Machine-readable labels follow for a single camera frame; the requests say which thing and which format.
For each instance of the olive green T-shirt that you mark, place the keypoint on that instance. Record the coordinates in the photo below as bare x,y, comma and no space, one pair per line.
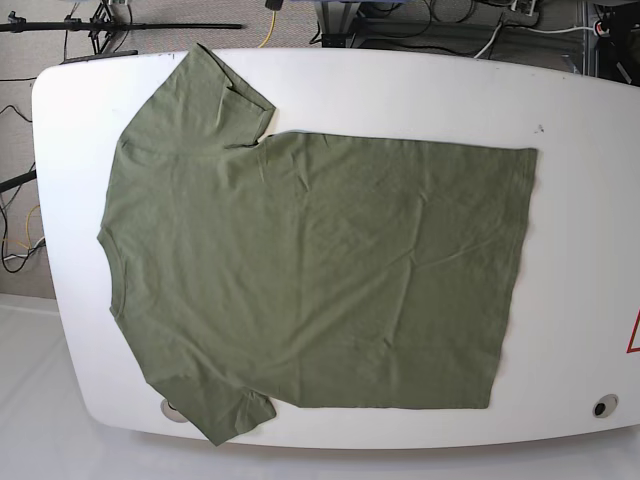
323,271

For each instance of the black tripod stand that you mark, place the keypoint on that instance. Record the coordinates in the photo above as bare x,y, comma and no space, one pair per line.
102,27

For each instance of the red triangle sticker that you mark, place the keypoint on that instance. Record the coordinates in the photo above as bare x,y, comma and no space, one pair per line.
633,346

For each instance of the left table cable grommet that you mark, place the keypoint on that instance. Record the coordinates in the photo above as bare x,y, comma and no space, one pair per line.
171,413

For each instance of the table cable grommet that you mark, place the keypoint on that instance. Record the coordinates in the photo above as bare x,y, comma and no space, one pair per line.
605,406
171,413

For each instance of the right table cable grommet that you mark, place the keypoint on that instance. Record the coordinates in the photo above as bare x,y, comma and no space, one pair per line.
605,406

